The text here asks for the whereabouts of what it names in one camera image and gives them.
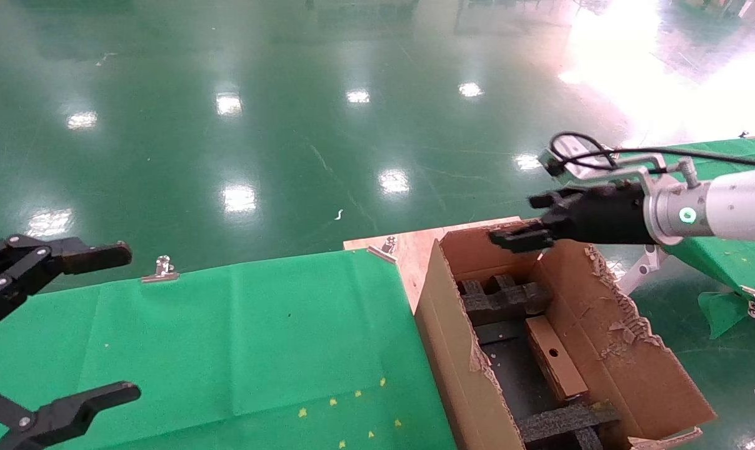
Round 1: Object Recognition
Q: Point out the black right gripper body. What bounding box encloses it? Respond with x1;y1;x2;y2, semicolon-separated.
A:
542;183;658;246

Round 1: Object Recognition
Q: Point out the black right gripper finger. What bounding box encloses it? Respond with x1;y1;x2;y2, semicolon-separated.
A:
489;227;554;254
527;190;582;211

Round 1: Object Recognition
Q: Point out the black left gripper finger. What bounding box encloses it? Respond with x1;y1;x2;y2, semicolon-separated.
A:
0;382;143;450
0;235;134;323

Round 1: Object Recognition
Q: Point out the small cardboard box with hole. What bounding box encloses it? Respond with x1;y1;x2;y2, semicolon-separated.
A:
526;315;589;403

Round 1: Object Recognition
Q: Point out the large open cardboard carton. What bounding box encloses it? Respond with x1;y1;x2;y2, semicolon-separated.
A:
414;219;717;450

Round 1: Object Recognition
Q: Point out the dark carton bottom liner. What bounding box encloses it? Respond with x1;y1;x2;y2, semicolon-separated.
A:
474;319;559;432

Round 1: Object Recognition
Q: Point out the black foam insert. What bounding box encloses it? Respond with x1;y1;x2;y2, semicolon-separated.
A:
516;402;622;450
457;274;553;326

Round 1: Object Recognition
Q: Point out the green tablecloth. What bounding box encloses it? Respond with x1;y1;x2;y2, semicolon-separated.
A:
612;134;755;339
0;249;457;450

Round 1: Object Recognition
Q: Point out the thin black camera cable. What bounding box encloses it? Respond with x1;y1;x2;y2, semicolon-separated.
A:
549;131;755;171

